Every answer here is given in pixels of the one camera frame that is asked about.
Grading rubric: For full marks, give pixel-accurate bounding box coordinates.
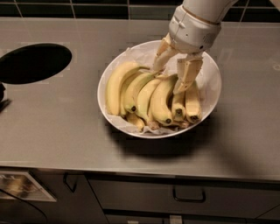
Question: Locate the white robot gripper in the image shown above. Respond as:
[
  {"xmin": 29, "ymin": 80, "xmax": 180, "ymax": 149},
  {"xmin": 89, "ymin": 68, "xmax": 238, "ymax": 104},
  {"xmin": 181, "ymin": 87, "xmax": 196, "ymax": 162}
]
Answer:
[{"xmin": 153, "ymin": 5, "xmax": 221, "ymax": 95}]

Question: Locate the large central yellow banana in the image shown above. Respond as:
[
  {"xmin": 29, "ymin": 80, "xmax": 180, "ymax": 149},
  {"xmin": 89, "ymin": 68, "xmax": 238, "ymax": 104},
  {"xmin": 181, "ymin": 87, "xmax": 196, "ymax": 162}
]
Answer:
[{"xmin": 150, "ymin": 74, "xmax": 178, "ymax": 126}]

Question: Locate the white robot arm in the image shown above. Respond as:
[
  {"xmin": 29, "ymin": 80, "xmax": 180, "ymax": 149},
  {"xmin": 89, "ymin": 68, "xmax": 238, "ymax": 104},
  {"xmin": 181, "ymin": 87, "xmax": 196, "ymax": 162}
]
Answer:
[{"xmin": 153, "ymin": 0, "xmax": 238, "ymax": 95}]

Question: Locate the white ceramic bowl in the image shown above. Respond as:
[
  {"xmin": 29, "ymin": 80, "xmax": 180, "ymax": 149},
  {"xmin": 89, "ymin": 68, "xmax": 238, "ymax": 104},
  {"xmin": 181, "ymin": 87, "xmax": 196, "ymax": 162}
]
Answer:
[{"xmin": 96, "ymin": 39, "xmax": 223, "ymax": 140}]

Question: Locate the rightmost yellow banana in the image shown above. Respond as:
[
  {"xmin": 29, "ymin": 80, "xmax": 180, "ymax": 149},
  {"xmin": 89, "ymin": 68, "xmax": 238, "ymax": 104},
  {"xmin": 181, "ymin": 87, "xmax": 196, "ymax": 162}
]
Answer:
[{"xmin": 185, "ymin": 81, "xmax": 202, "ymax": 123}]

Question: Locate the leftmost yellow banana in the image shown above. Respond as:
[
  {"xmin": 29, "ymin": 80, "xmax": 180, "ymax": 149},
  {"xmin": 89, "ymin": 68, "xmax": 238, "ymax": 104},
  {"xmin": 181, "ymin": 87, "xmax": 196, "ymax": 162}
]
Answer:
[{"xmin": 105, "ymin": 61, "xmax": 149, "ymax": 116}]

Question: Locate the small lower yellow banana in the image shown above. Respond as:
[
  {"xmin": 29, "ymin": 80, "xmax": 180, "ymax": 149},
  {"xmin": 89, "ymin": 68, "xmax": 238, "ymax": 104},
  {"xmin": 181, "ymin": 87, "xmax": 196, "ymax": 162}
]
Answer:
[{"xmin": 126, "ymin": 113, "xmax": 145, "ymax": 132}]

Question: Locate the grey drawer front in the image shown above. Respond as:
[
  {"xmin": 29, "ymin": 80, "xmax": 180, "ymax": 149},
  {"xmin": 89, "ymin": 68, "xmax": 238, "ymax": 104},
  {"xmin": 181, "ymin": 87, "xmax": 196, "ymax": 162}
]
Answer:
[{"xmin": 90, "ymin": 179, "xmax": 280, "ymax": 218}]

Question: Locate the black round countertop hole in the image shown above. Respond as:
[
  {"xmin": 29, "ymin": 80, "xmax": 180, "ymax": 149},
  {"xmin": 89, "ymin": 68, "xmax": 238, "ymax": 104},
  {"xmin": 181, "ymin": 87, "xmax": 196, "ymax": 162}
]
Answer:
[{"xmin": 0, "ymin": 44, "xmax": 72, "ymax": 85}]

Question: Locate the grey cabinet door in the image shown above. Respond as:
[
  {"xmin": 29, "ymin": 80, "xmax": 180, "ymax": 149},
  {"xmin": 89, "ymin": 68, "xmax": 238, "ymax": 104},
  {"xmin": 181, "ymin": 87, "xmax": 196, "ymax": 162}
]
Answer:
[{"xmin": 32, "ymin": 170, "xmax": 108, "ymax": 224}]

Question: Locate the black drawer handle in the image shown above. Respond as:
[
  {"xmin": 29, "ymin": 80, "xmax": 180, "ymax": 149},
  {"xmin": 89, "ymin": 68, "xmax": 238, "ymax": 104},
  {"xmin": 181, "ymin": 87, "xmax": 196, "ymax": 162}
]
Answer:
[{"xmin": 172, "ymin": 186, "xmax": 206, "ymax": 203}]

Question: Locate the black cabinet door handle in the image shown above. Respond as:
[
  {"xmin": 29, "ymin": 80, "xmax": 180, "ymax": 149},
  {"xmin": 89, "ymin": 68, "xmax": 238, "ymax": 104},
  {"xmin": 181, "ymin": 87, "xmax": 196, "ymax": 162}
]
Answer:
[{"xmin": 63, "ymin": 172, "xmax": 79, "ymax": 193}]

